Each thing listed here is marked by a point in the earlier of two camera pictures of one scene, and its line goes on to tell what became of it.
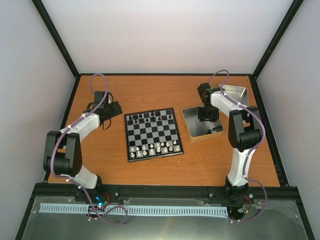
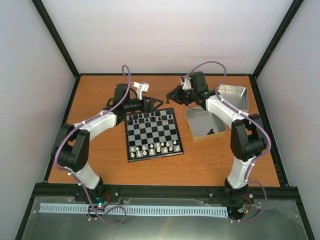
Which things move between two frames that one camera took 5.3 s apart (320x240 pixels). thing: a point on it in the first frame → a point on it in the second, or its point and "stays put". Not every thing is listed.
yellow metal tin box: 198,130 stays put
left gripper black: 117,109 → 144,107
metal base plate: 278,220 stays put
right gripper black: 212,119 → 176,98
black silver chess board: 152,134 stays put
